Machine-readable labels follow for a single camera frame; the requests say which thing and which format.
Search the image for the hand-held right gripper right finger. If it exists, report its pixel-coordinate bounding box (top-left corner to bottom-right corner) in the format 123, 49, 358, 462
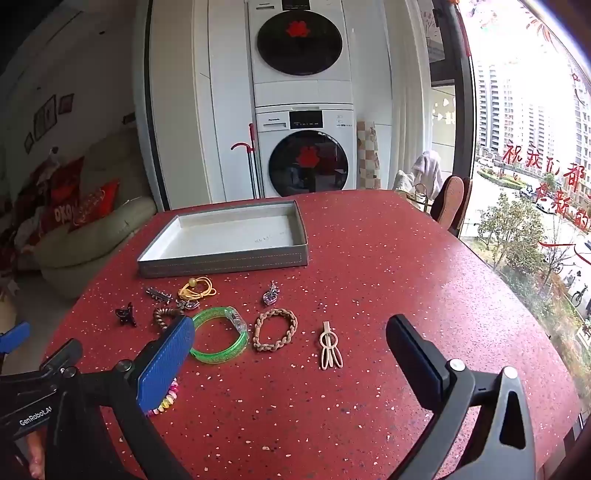
385, 315, 539, 480

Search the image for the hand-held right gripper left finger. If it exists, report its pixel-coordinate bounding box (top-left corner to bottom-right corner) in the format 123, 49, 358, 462
44, 315, 197, 480

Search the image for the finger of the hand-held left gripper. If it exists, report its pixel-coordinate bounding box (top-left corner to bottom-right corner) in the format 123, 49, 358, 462
39, 339, 84, 376
0, 322, 31, 354

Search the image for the colourful bead bracelet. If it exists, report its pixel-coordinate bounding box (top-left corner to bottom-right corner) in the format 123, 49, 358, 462
145, 377, 179, 418

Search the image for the brown spiral hair tie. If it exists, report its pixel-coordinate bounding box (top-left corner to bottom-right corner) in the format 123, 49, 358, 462
153, 307, 185, 333

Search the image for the green translucent bangle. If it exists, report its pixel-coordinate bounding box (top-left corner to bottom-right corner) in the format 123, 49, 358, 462
189, 306, 250, 365

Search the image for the black claw hair clip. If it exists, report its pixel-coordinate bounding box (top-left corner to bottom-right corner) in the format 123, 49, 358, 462
115, 302, 138, 328

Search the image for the beige looped hair clip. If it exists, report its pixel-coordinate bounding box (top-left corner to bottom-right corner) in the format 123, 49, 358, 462
318, 320, 345, 371

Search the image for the grey shallow tray box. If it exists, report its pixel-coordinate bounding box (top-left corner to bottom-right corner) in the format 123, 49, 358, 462
137, 199, 309, 279

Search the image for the brown braided hair tie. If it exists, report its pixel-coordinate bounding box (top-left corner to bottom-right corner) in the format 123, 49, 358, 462
252, 308, 298, 353

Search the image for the person's left hand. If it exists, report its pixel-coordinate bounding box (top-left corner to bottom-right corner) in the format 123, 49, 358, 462
18, 431, 47, 480

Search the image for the cream leather sofa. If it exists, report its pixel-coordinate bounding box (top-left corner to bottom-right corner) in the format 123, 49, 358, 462
14, 134, 160, 289

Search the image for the red embroidered cushion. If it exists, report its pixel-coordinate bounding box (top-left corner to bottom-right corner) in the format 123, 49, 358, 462
69, 180, 121, 232

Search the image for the red printed pillow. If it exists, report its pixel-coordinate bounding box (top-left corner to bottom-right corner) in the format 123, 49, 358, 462
39, 157, 86, 232

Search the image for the brown chair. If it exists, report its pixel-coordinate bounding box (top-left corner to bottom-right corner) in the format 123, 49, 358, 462
429, 175, 472, 238

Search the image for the white towel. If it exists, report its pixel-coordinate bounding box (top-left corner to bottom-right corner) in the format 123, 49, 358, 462
412, 150, 444, 199

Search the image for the checked fabric bag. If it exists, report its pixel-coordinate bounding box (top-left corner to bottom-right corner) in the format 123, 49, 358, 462
356, 121, 382, 190

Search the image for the red window decal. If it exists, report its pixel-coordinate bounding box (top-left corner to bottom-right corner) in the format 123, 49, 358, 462
501, 138, 591, 232

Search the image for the white washing machine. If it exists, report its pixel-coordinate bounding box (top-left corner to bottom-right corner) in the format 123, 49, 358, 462
254, 105, 358, 199

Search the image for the white curtain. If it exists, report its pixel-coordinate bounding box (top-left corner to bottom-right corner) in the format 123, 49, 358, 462
392, 0, 432, 185

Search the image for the white tumble dryer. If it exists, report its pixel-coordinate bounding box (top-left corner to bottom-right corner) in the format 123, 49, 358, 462
246, 0, 355, 110

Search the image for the yellow beaded hair tie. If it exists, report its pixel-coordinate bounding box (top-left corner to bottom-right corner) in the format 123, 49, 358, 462
178, 276, 218, 300

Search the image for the red handled mop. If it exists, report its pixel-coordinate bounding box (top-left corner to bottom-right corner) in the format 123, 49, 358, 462
231, 124, 260, 199

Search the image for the large wall picture frame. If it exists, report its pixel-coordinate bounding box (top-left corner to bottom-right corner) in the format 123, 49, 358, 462
34, 95, 57, 139

